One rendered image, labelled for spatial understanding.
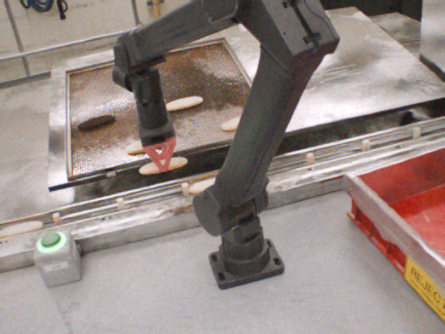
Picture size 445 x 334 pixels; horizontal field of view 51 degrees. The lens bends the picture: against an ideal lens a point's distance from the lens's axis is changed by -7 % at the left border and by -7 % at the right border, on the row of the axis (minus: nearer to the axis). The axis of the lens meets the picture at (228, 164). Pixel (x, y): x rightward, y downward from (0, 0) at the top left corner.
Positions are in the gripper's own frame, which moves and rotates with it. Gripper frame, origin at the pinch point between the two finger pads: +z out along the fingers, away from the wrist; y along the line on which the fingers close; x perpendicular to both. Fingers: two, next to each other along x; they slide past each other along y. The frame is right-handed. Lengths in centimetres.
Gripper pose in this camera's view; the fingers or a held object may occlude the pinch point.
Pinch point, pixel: (162, 162)
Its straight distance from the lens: 100.8
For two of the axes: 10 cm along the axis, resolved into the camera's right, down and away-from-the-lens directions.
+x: 9.6, -2.2, 1.6
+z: 1.1, 8.5, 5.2
